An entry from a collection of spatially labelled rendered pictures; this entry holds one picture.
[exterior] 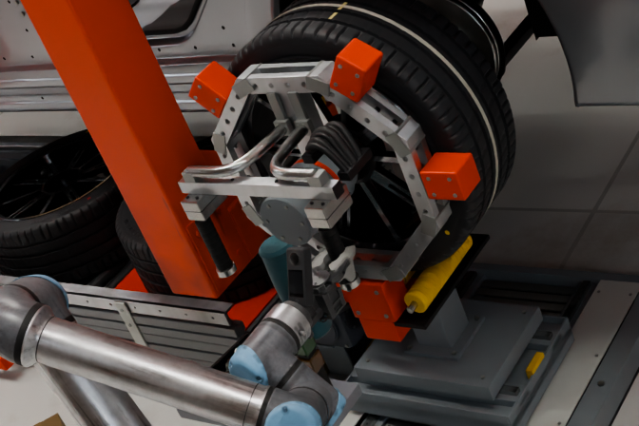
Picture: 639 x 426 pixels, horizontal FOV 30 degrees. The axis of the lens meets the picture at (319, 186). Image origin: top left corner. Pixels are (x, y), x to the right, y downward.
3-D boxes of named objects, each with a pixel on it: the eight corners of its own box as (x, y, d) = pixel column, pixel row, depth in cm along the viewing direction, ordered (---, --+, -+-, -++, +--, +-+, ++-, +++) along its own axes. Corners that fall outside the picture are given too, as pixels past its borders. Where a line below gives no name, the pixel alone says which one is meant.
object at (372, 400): (575, 342, 306) (566, 313, 301) (517, 443, 283) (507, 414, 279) (414, 322, 337) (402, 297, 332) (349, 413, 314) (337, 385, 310)
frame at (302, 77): (474, 270, 261) (396, 55, 236) (461, 289, 257) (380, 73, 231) (284, 254, 295) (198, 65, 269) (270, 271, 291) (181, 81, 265)
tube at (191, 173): (296, 132, 256) (279, 90, 251) (246, 184, 244) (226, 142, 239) (236, 132, 267) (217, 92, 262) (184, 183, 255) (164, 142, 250)
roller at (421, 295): (480, 242, 287) (474, 222, 284) (424, 321, 268) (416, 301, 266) (460, 240, 290) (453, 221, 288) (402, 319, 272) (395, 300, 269)
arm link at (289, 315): (253, 315, 226) (292, 319, 220) (267, 298, 229) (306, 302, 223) (270, 350, 231) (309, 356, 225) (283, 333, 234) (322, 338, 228)
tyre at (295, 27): (565, 86, 251) (308, -75, 262) (519, 149, 236) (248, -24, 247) (460, 260, 301) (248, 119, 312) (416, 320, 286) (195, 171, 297)
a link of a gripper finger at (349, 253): (360, 263, 243) (333, 292, 238) (351, 241, 240) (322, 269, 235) (372, 266, 240) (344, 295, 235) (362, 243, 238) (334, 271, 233)
